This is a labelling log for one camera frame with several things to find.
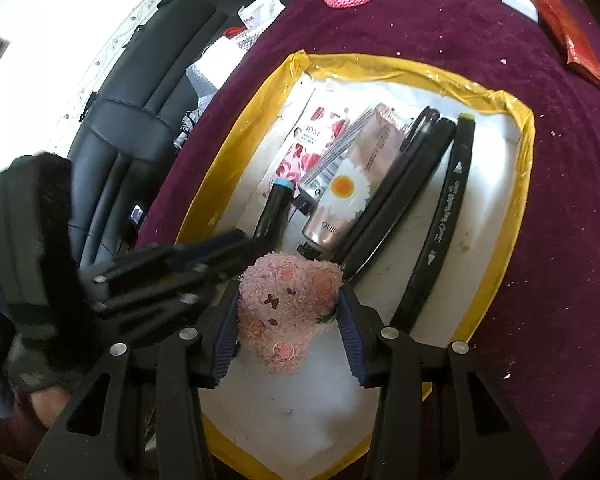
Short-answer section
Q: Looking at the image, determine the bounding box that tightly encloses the daisy print cream tube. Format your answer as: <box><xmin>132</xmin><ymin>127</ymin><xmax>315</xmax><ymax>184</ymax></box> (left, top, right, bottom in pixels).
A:
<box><xmin>296</xmin><ymin>102</ymin><xmax>414</xmax><ymax>262</ymax></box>

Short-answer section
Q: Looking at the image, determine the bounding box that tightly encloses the rose print white tube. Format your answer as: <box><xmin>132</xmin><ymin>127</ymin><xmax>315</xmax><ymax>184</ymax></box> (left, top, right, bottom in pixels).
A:
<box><xmin>262</xmin><ymin>87</ymin><xmax>352</xmax><ymax>199</ymax></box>

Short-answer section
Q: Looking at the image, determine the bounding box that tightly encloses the white eraser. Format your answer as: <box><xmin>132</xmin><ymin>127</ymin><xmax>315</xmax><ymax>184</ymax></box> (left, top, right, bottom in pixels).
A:
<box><xmin>499</xmin><ymin>0</ymin><xmax>542</xmax><ymax>24</ymax></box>

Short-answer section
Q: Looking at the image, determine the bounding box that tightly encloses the black marker with blue cap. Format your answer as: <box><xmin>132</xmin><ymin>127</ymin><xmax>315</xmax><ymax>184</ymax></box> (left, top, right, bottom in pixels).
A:
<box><xmin>252</xmin><ymin>177</ymin><xmax>297</xmax><ymax>252</ymax></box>

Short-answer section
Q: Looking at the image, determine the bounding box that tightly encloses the pink fluffy plush toy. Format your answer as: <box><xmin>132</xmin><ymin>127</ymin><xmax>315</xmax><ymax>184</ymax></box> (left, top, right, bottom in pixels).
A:
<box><xmin>236</xmin><ymin>252</ymin><xmax>344</xmax><ymax>377</ymax></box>

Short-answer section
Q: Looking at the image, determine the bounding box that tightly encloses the red foil packet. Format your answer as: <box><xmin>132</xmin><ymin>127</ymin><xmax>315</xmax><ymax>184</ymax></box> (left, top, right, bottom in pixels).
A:
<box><xmin>516</xmin><ymin>0</ymin><xmax>600</xmax><ymax>97</ymax></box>

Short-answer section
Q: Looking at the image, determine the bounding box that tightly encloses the purple velvet tablecloth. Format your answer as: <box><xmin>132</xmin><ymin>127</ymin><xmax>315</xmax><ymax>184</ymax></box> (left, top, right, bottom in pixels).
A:
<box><xmin>134</xmin><ymin>0</ymin><xmax>600</xmax><ymax>480</ymax></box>

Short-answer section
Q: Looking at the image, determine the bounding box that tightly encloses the person's left hand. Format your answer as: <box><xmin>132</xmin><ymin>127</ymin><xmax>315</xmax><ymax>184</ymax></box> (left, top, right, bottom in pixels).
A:
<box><xmin>7</xmin><ymin>330</ymin><xmax>80</xmax><ymax>400</ymax></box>

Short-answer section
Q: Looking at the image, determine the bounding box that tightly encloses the long black marker white text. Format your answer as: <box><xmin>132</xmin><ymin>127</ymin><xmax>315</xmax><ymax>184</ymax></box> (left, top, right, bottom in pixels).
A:
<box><xmin>387</xmin><ymin>112</ymin><xmax>477</xmax><ymax>337</ymax></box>

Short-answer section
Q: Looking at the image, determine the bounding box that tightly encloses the white box with yellow tape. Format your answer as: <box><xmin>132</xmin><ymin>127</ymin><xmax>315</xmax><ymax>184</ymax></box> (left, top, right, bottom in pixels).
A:
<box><xmin>172</xmin><ymin>50</ymin><xmax>537</xmax><ymax>472</ymax></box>

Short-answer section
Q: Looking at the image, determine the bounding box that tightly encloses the black leather chair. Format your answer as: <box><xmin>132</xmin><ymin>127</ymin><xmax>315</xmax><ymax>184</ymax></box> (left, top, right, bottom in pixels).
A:
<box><xmin>62</xmin><ymin>0</ymin><xmax>308</xmax><ymax>267</ymax></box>

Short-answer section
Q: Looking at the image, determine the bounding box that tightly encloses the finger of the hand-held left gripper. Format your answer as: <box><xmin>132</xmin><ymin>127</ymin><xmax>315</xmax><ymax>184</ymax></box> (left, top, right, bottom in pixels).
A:
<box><xmin>96</xmin><ymin>276</ymin><xmax>232</xmax><ymax>349</ymax></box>
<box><xmin>80</xmin><ymin>229</ymin><xmax>277</xmax><ymax>287</ymax></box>

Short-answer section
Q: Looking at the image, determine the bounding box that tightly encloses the white silver plastic bag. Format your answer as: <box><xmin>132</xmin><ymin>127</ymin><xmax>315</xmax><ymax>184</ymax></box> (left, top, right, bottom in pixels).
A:
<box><xmin>182</xmin><ymin>34</ymin><xmax>262</xmax><ymax>113</ymax></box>

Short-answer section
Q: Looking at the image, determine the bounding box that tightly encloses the white bag with red print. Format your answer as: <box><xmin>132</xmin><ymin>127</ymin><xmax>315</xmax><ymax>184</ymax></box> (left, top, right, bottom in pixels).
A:
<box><xmin>239</xmin><ymin>0</ymin><xmax>287</xmax><ymax>32</ymax></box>

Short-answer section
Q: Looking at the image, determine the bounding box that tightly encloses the person's left forearm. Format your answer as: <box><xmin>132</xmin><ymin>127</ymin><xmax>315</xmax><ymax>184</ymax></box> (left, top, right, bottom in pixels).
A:
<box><xmin>0</xmin><ymin>389</ymin><xmax>75</xmax><ymax>461</ymax></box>

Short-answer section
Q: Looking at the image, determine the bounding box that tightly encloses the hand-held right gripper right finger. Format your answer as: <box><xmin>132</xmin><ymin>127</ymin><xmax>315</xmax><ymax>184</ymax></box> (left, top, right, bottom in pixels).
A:
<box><xmin>337</xmin><ymin>285</ymin><xmax>566</xmax><ymax>480</ymax></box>

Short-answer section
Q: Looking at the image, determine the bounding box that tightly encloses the thin black pen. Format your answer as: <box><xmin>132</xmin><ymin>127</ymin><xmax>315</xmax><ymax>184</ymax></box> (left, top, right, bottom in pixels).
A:
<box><xmin>402</xmin><ymin>105</ymin><xmax>440</xmax><ymax>161</ymax></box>

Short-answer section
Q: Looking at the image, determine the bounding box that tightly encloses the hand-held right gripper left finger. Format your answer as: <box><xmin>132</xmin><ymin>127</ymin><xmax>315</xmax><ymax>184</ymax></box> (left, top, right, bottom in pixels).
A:
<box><xmin>22</xmin><ymin>280</ymin><xmax>243</xmax><ymax>480</ymax></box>

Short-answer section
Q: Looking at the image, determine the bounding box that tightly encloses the silver tube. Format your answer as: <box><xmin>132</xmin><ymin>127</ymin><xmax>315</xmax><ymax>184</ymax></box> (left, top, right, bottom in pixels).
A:
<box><xmin>297</xmin><ymin>107</ymin><xmax>381</xmax><ymax>202</ymax></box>

